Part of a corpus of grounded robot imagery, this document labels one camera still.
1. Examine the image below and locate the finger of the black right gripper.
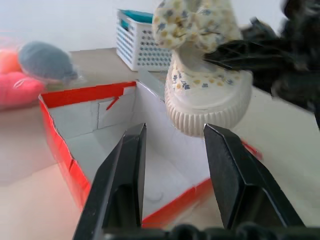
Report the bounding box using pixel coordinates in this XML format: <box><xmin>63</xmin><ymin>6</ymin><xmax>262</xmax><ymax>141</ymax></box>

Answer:
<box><xmin>203</xmin><ymin>52</ymin><xmax>278</xmax><ymax>74</ymax></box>
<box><xmin>214</xmin><ymin>38</ymin><xmax>278</xmax><ymax>55</ymax></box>

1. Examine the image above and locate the white perforated plastic basket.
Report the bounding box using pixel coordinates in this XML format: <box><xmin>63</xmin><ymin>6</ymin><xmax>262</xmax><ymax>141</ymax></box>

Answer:
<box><xmin>115</xmin><ymin>8</ymin><xmax>174</xmax><ymax>72</ymax></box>

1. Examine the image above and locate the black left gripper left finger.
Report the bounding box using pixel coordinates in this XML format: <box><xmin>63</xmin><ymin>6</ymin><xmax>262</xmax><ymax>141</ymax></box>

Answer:
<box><xmin>73</xmin><ymin>122</ymin><xmax>147</xmax><ymax>240</ymax></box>

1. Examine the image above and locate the cream floral shoe with bow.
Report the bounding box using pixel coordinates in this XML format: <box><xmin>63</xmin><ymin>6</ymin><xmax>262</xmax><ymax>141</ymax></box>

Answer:
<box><xmin>151</xmin><ymin>0</ymin><xmax>253</xmax><ymax>138</ymax></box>

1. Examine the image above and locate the teal item in basket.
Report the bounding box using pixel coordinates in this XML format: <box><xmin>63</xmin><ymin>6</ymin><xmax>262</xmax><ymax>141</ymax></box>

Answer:
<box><xmin>118</xmin><ymin>8</ymin><xmax>154</xmax><ymax>25</ymax></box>

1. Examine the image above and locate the red cardboard shoebox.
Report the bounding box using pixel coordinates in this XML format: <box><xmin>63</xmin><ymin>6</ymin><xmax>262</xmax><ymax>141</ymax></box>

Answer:
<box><xmin>38</xmin><ymin>69</ymin><xmax>264</xmax><ymax>229</ymax></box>

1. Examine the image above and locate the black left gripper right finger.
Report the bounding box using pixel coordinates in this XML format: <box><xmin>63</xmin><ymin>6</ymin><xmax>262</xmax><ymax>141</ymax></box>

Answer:
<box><xmin>203</xmin><ymin>122</ymin><xmax>306</xmax><ymax>230</ymax></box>

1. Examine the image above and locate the orange plush toy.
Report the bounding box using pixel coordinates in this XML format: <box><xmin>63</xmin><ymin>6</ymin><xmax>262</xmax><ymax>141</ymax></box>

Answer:
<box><xmin>0</xmin><ymin>48</ymin><xmax>22</xmax><ymax>75</ymax></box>

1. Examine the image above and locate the pink plush toy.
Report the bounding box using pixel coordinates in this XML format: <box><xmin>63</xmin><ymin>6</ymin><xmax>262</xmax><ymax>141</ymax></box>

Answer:
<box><xmin>0</xmin><ymin>71</ymin><xmax>47</xmax><ymax>111</ymax></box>

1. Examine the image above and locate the grey plush toy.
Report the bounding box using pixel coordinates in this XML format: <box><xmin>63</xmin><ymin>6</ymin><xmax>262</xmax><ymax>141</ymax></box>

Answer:
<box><xmin>17</xmin><ymin>40</ymin><xmax>79</xmax><ymax>84</ymax></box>

